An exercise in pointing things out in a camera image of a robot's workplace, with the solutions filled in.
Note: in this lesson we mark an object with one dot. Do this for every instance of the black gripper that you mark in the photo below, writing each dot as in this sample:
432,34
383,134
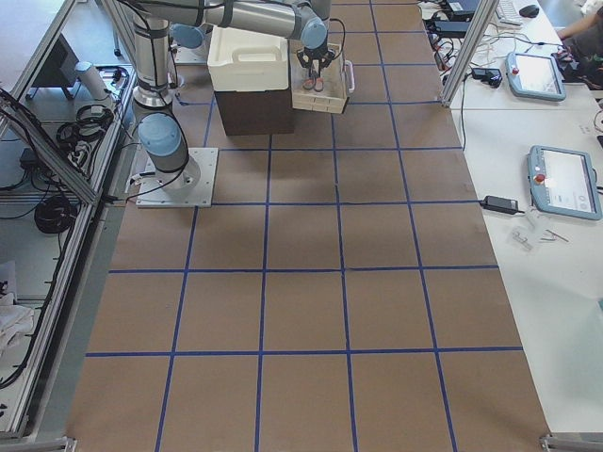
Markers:
315,56

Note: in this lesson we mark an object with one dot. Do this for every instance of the near teach pendant tablet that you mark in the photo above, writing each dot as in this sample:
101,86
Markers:
563,182

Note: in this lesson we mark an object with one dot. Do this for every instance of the orange grey scissors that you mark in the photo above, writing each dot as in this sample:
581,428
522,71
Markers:
317,85

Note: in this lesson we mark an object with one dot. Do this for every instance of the aluminium frame enclosure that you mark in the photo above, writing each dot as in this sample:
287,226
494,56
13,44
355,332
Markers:
29,30

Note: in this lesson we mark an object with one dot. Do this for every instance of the white cloth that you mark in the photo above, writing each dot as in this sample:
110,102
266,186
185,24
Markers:
16,320

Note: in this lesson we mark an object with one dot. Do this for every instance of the black computer mouse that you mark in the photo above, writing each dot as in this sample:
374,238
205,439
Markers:
529,11

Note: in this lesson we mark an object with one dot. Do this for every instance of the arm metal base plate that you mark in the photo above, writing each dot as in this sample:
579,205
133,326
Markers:
186,57
194,187

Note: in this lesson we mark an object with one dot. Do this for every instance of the black power adapter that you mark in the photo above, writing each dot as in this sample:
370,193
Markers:
500,205

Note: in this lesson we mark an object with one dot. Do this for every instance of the dark brown wooden cabinet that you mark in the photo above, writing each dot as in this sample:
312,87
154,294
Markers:
248,113

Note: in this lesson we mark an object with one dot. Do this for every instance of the white foam box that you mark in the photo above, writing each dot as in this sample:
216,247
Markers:
246,61

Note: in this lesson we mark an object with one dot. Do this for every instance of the wooden drawer with white handle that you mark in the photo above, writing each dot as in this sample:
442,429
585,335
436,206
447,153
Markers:
339,83

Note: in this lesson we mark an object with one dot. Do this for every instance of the aluminium frame post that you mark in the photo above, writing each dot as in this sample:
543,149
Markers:
473,37

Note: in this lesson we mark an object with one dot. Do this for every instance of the far teach pendant tablet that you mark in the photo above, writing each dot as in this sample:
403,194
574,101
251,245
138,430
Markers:
535,77

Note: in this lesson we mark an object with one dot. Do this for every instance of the teach pendant tablet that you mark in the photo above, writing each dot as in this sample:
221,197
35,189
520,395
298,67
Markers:
535,77
563,182

